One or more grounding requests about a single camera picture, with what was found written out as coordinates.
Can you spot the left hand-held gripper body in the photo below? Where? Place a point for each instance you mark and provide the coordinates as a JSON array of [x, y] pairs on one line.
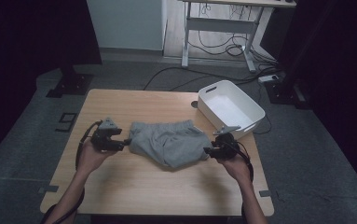
[[104, 137]]

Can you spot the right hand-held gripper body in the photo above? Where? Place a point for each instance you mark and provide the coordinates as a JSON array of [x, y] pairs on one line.
[[227, 146]]

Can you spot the white plastic basket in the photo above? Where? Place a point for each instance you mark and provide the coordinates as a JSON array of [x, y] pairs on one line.
[[229, 110]]

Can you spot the grey shorts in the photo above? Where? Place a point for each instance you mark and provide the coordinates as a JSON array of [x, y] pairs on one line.
[[170, 143]]

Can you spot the person's left hand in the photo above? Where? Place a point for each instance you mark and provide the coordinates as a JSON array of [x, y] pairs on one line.
[[92, 157]]

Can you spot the person's right hand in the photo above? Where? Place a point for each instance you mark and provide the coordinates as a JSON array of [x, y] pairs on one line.
[[236, 169]]

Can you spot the round dark table grommet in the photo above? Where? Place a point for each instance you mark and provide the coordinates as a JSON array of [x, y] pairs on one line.
[[194, 104]]

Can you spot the grey tape strip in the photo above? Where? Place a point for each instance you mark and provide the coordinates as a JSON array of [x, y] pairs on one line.
[[265, 193], [50, 188]]

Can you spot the white power strip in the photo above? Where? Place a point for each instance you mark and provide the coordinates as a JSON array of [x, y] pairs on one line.
[[267, 78]]

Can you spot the black curtain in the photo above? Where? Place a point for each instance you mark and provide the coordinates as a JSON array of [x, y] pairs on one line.
[[27, 46], [337, 77]]

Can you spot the black stand base plate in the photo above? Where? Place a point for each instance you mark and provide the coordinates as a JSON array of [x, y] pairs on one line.
[[72, 85], [286, 93]]

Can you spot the white metal desk frame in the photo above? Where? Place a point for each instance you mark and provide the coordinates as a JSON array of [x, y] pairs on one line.
[[219, 25]]

